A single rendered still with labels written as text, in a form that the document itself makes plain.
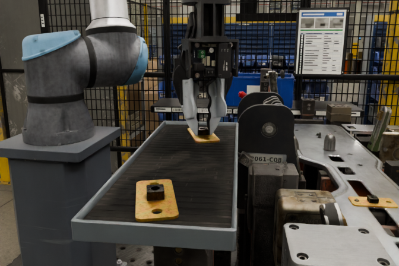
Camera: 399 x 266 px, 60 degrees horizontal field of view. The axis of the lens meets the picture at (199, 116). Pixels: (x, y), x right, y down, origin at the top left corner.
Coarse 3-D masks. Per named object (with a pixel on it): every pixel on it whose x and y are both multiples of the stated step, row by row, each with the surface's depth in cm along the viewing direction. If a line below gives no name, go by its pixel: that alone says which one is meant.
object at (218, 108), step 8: (216, 80) 54; (208, 88) 54; (216, 88) 54; (216, 96) 55; (208, 104) 56; (216, 104) 55; (224, 104) 51; (208, 112) 57; (216, 112) 55; (224, 112) 51; (208, 120) 56; (216, 120) 56; (208, 128) 56
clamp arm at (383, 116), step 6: (384, 108) 103; (390, 108) 103; (378, 114) 104; (384, 114) 102; (390, 114) 102; (378, 120) 105; (384, 120) 103; (378, 126) 104; (384, 126) 103; (372, 132) 107; (378, 132) 104; (372, 138) 106; (378, 138) 104; (372, 144) 105; (378, 144) 104; (372, 150) 105; (378, 150) 105
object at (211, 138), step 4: (188, 128) 60; (200, 128) 57; (204, 128) 57; (192, 132) 57; (200, 132) 56; (204, 132) 56; (192, 136) 55; (196, 136) 55; (200, 136) 55; (204, 136) 55; (208, 136) 55; (212, 136) 55; (216, 136) 55; (196, 140) 53; (200, 140) 53; (204, 140) 53; (208, 140) 53; (212, 140) 53; (216, 140) 53
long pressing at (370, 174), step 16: (304, 128) 125; (320, 128) 125; (336, 128) 125; (304, 144) 106; (320, 144) 106; (336, 144) 106; (352, 144) 106; (304, 160) 93; (320, 160) 92; (352, 160) 92; (368, 160) 92; (336, 176) 80; (352, 176) 81; (368, 176) 81; (384, 176) 81; (336, 192) 72; (352, 192) 73; (384, 192) 73; (352, 208) 66; (368, 208) 66; (384, 208) 66; (352, 224) 60; (368, 224) 60; (384, 240) 55
